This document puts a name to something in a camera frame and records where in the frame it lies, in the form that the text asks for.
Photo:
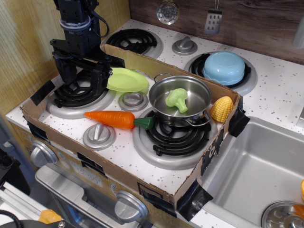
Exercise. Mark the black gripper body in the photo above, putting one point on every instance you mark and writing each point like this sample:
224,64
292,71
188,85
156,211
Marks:
80,48

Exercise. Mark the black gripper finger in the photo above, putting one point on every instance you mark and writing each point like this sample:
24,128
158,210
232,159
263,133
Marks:
66,69
100,75

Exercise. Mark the green toy broccoli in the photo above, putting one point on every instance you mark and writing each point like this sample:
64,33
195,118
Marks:
177,98

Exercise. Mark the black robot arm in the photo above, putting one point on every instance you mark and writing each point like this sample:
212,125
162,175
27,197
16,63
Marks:
78,12

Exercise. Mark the light green plastic plate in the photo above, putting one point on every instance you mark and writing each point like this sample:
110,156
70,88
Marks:
126,80

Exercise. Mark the front left black burner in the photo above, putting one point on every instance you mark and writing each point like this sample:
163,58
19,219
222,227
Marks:
73,100

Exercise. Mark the black burner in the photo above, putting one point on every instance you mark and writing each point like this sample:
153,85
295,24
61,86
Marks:
170,147
73,100
246,85
140,41

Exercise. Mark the silver knob middle stovetop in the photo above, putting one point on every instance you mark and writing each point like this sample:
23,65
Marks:
133,101

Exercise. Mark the silver knob stovetop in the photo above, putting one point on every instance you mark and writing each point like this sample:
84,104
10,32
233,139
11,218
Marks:
184,47
99,137
133,101

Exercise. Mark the back left black burner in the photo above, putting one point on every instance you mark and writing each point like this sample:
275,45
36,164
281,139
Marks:
140,41

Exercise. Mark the orange toy carrot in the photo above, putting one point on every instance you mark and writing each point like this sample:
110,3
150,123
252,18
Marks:
120,119

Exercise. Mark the silver knob front stovetop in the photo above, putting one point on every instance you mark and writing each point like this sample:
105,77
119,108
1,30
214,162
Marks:
99,137

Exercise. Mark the silver knob back stovetop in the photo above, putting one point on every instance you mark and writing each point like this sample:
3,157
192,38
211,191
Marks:
184,47

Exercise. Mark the hanging metal strainer ladle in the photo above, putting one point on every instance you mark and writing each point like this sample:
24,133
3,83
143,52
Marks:
168,12

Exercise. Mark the silver oven knob left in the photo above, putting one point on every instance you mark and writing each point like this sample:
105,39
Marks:
42,155

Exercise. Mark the silver oven knob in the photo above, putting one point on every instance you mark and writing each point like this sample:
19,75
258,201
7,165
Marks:
42,155
129,208

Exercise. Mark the back right black burner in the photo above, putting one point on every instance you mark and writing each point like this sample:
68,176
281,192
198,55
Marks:
246,85

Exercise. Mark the front right black burner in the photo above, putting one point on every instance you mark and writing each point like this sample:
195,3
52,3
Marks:
170,147

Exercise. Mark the stainless steel pot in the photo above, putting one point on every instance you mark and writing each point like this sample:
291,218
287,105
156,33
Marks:
197,102

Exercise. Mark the hanging metal spatula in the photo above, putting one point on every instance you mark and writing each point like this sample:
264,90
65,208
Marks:
213,20

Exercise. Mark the light blue plastic bowl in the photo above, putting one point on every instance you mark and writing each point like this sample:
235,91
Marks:
226,68

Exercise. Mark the yellow toy corn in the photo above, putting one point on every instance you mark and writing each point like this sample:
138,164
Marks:
221,109

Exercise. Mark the silver oven knob right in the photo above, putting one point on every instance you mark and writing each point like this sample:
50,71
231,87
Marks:
129,208

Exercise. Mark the orange object bottom left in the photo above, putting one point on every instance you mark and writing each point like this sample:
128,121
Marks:
49,216

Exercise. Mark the silver sink basin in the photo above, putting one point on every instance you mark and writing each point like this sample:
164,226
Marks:
261,166

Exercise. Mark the sink drain strainer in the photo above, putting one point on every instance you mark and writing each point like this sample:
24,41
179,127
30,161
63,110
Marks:
281,214

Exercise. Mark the orange toy in sink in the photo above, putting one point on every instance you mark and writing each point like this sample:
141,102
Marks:
299,209

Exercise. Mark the silver oven door handle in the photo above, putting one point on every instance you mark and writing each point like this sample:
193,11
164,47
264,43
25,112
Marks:
81,204

